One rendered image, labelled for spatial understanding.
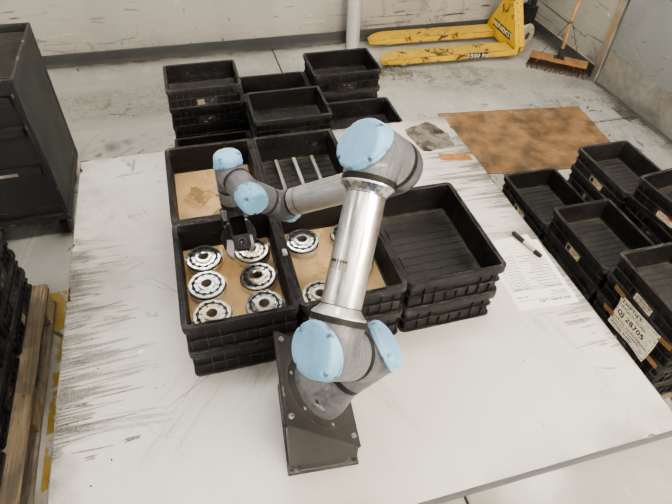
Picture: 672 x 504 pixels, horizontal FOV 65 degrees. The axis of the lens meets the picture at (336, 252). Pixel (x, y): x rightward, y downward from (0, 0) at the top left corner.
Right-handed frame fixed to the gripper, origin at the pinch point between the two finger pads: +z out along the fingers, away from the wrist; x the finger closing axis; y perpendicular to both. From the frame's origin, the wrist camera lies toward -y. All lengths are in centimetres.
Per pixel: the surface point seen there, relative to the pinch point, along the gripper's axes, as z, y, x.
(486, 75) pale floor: 84, 214, -251
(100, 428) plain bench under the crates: 15, -33, 47
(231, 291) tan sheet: 2.0, -11.1, 6.1
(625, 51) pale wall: 51, 160, -327
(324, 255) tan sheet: 1.9, -6.7, -24.2
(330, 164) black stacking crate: 2, 37, -43
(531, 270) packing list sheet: 15, -26, -92
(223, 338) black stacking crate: 0.0, -27.8, 12.1
